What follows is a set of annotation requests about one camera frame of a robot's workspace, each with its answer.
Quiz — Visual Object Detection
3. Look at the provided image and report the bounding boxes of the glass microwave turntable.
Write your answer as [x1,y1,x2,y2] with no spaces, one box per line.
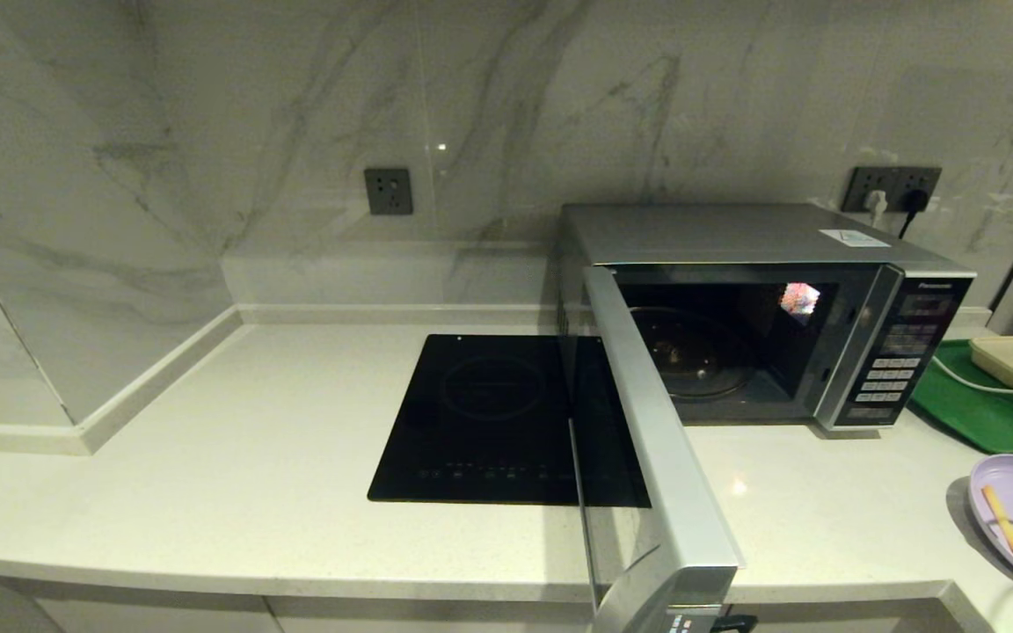
[629,304,759,402]

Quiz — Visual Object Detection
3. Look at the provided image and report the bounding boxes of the silver microwave oven body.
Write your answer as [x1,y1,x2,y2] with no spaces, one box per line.
[557,203,979,439]

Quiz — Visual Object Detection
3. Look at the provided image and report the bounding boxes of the white paper sheet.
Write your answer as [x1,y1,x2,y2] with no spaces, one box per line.
[820,228,893,248]

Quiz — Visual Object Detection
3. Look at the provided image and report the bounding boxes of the black induction cooktop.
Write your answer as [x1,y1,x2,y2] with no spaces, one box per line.
[368,333,653,510]

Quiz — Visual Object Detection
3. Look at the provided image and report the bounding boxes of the green plastic tray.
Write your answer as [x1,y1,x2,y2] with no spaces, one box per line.
[908,338,1013,455]

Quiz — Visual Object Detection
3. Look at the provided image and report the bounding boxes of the orange french fry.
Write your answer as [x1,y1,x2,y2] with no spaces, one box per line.
[982,485,1013,557]

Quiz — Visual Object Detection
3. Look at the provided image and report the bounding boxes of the grey single wall socket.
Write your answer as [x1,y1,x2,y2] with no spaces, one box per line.
[362,167,414,217]

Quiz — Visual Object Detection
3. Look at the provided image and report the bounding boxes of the grey double wall socket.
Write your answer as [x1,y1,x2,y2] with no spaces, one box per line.
[842,165,944,215]

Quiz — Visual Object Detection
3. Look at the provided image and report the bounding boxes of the white power cable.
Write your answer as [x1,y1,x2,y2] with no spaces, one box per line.
[932,355,1013,433]

